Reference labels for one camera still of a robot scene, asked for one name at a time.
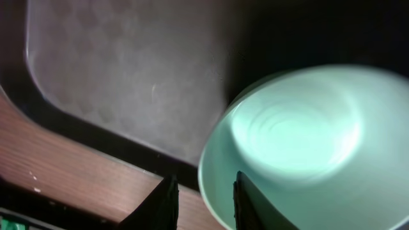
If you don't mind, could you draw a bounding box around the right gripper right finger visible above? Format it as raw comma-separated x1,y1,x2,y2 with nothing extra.
233,171,298,230

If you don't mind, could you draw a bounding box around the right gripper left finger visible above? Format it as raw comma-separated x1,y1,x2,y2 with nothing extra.
118,176,179,230

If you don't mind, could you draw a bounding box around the mint green bowl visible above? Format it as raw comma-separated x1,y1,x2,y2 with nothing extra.
198,65,408,229

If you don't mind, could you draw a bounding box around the brown plastic serving tray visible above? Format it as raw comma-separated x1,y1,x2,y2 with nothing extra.
1,0,408,190

